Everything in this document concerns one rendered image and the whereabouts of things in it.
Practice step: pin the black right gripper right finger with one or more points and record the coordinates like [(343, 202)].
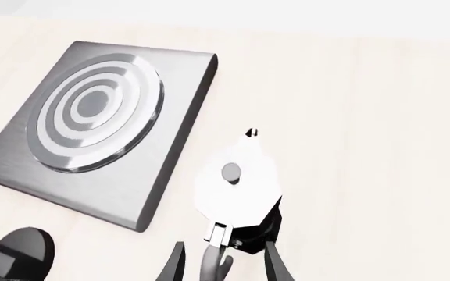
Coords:
[(277, 263)]

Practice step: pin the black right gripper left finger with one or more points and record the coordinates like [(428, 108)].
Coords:
[(174, 265)]

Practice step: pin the flat black stove plate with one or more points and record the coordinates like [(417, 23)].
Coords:
[(92, 131)]

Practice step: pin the round black stove knob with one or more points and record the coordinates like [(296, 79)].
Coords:
[(14, 254)]

